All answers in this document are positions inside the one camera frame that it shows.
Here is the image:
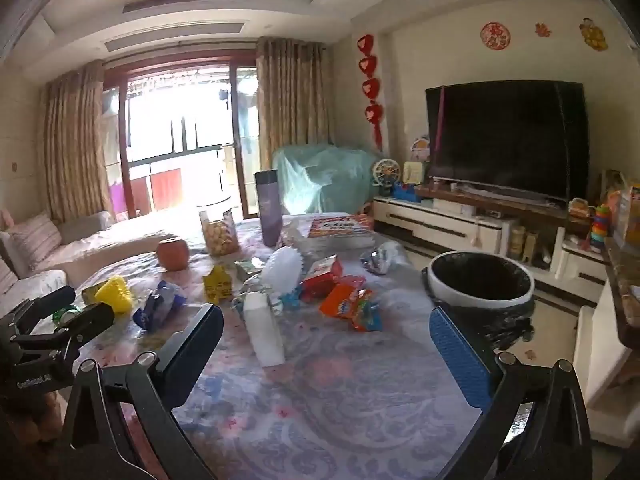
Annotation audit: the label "purple thermos bottle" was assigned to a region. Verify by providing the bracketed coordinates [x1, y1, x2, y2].
[254, 170, 283, 247]

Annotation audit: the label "beige curtain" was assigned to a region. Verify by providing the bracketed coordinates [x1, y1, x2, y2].
[256, 36, 333, 171]
[37, 60, 113, 223]

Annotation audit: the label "green plastic covered furniture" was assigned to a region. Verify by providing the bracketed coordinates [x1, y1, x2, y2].
[272, 144, 383, 216]

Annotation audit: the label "red snack box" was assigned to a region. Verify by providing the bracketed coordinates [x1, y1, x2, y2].
[300, 254, 345, 303]

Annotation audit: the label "clear plastic bag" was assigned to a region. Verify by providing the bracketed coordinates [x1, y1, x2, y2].
[281, 219, 309, 247]

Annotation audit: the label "white television cabinet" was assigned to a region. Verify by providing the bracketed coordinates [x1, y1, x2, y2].
[372, 187, 640, 311]

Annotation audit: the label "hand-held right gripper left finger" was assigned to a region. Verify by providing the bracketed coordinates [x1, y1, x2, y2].
[62, 304, 224, 480]

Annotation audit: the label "orange snack packet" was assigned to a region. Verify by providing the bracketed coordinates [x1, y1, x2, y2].
[319, 282, 383, 333]

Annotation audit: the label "round red wall sticker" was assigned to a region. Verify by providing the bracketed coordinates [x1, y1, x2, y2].
[481, 22, 511, 50]

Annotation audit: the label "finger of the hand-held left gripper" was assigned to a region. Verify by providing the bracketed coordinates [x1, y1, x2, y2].
[10, 302, 116, 361]
[0, 286, 77, 333]

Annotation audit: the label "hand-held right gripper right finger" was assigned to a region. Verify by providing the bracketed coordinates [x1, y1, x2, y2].
[429, 305, 596, 480]

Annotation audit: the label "colourful toy box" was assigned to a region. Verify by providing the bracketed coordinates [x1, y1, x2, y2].
[612, 182, 640, 246]

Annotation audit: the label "green printed box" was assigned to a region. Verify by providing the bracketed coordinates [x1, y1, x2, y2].
[235, 257, 266, 281]

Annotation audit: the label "red hanging decoration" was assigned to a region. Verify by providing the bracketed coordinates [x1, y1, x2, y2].
[356, 34, 385, 151]

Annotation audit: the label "clear jar of yellow snacks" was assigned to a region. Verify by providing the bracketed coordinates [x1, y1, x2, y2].
[199, 208, 240, 257]

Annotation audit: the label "yellow orange wall sticker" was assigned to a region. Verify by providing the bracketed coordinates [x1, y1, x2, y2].
[580, 17, 609, 52]

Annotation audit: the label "brown top side table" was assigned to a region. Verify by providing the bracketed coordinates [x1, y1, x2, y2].
[572, 240, 640, 421]

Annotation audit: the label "stack of books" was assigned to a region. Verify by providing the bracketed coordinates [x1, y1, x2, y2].
[305, 214, 376, 251]

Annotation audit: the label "blue and white wrapper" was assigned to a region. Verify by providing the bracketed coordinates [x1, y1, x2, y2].
[132, 280, 188, 333]

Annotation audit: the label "brown framed glass door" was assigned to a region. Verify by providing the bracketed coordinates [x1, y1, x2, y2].
[102, 52, 261, 218]

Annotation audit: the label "ferris wheel toy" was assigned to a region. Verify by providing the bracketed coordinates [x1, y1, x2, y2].
[374, 158, 402, 196]

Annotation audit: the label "clear bag of blue items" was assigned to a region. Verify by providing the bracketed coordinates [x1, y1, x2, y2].
[360, 241, 408, 275]

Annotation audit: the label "small yellow packet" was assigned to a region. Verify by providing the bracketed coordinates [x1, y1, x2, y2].
[202, 265, 233, 305]

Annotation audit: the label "white bubble wrap bundle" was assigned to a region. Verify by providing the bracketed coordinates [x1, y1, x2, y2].
[260, 246, 307, 296]

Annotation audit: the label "pale cushioned sofa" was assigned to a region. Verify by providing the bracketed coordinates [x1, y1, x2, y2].
[0, 210, 181, 321]

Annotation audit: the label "red apple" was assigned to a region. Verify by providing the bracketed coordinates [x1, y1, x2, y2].
[156, 237, 190, 271]

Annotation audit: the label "jars in cabinet shelf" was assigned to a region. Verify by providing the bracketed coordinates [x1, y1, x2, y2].
[507, 225, 538, 261]

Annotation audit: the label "white paper box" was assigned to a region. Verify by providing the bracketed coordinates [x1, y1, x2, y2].
[242, 292, 286, 367]

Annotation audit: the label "black television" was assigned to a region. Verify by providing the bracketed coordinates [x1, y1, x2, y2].
[425, 80, 591, 206]

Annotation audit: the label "pink stick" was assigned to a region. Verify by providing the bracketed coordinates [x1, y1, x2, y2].
[434, 87, 446, 153]

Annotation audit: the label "white bin with black bag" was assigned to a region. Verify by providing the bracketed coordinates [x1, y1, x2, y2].
[422, 251, 536, 351]

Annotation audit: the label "rainbow stacking rings toy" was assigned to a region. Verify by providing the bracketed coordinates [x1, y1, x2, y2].
[590, 204, 612, 251]

